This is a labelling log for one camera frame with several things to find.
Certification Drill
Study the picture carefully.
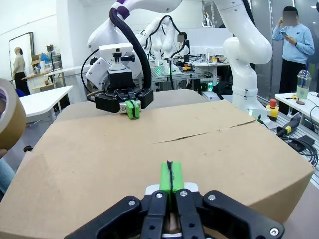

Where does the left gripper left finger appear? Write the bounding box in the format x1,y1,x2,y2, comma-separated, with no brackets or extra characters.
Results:
64,161,175,239

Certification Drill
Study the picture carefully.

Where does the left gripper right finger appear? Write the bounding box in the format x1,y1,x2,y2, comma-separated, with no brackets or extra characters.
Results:
171,161,285,239

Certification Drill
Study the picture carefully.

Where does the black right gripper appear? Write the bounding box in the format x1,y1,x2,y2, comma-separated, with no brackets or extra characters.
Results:
94,70,155,121

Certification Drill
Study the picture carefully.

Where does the brown cardboard box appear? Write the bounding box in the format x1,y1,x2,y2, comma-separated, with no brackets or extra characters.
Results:
0,99,315,239

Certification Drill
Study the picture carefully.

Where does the brown packing tape roll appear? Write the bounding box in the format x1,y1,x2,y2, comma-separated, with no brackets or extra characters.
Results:
0,78,27,151

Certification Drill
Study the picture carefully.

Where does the person's right forearm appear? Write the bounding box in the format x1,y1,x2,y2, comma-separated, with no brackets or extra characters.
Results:
0,157,16,197

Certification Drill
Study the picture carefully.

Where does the seated person in black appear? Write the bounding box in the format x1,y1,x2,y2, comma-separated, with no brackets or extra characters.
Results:
176,31,191,57

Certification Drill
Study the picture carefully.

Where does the white side table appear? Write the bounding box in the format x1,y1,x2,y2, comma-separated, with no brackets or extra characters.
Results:
18,85,74,123

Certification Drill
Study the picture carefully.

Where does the small open cardboard box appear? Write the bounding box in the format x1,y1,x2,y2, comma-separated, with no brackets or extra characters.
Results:
30,53,42,67

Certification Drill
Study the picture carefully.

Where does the yellow red emergency stop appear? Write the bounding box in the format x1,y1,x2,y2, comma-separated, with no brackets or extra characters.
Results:
264,98,281,118

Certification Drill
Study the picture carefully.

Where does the beige top mannequin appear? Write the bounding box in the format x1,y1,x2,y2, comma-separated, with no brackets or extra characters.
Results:
12,46,31,96

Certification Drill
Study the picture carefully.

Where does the rolling whiteboard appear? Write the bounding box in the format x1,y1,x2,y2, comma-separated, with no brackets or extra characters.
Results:
8,31,34,82

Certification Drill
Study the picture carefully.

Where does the white table with tools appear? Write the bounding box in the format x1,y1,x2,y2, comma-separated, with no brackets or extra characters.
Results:
274,91,319,120

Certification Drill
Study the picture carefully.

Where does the plastic cup green drink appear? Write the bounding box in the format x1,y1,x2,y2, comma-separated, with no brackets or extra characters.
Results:
296,62,313,106

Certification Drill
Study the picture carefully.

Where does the person in blue sweater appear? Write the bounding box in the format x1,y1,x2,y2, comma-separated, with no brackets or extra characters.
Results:
271,5,316,116

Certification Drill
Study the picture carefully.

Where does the black right arm cable sleeve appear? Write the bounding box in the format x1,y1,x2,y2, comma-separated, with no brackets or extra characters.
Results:
109,6,153,91

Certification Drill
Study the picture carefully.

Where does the aluminium frame workbench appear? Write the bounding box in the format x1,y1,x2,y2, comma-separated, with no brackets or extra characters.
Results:
150,64,218,93

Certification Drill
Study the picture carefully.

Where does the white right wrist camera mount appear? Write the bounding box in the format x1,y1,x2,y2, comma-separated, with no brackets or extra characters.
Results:
98,42,137,73

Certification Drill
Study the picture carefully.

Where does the black cable bundle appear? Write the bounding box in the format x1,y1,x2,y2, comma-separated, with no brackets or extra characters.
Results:
286,135,319,167

